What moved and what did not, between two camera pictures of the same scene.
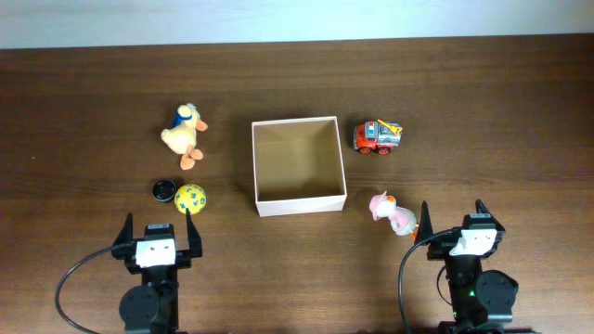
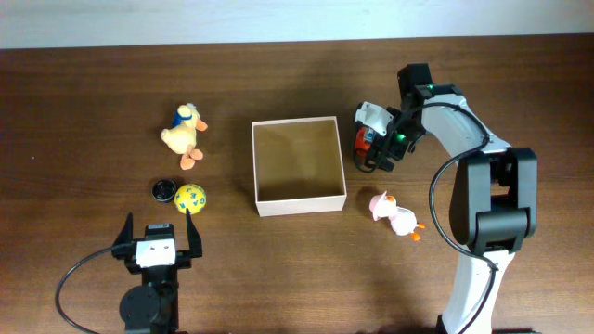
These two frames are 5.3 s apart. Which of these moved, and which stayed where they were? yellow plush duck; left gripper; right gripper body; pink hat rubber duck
Moved: right gripper body
Stayed: yellow plush duck; left gripper; pink hat rubber duck
